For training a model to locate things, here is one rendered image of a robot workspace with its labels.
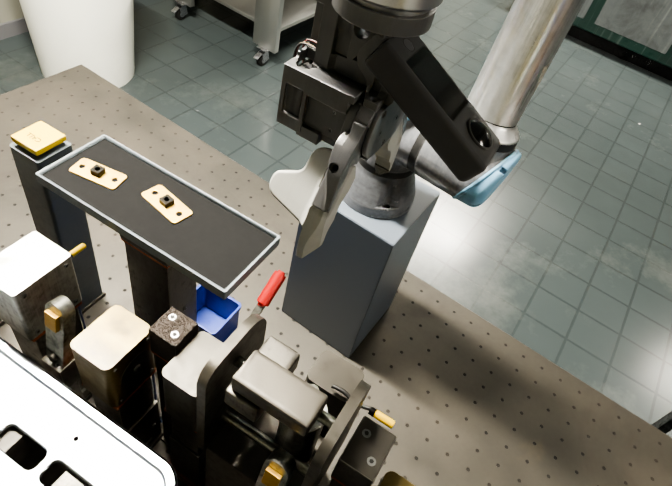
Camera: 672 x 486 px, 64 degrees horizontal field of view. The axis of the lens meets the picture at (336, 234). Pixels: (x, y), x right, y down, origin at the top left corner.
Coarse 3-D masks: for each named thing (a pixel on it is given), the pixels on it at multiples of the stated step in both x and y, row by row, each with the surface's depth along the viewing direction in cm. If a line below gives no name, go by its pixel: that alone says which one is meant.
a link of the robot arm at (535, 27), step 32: (544, 0) 70; (576, 0) 70; (512, 32) 74; (544, 32) 72; (512, 64) 75; (544, 64) 75; (480, 96) 80; (512, 96) 78; (512, 128) 82; (416, 160) 88; (512, 160) 83; (448, 192) 89; (480, 192) 84
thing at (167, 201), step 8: (144, 192) 85; (152, 192) 86; (160, 192) 86; (168, 192) 86; (152, 200) 84; (160, 200) 83; (168, 200) 84; (176, 200) 85; (160, 208) 83; (168, 208) 84; (176, 208) 84; (184, 208) 84; (168, 216) 82; (176, 216) 83; (184, 216) 83
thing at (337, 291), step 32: (416, 192) 108; (352, 224) 99; (384, 224) 99; (416, 224) 105; (320, 256) 110; (352, 256) 104; (384, 256) 99; (288, 288) 123; (320, 288) 116; (352, 288) 110; (384, 288) 114; (320, 320) 123; (352, 320) 116; (352, 352) 125
